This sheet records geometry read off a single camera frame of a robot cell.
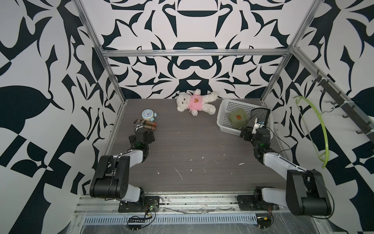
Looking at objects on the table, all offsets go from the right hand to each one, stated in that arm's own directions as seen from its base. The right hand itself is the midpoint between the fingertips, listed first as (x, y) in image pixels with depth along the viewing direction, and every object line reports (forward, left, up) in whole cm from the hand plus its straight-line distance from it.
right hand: (250, 126), depth 90 cm
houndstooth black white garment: (+10, -9, 0) cm, 13 cm away
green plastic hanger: (-24, -23, +9) cm, 34 cm away
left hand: (0, +68, -4) cm, 68 cm away
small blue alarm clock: (+15, +66, -6) cm, 68 cm away
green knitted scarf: (+9, +4, -4) cm, 11 cm away
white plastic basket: (+22, +10, -6) cm, 25 cm away
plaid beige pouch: (+8, +67, -8) cm, 68 cm away
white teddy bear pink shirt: (+24, +32, -3) cm, 40 cm away
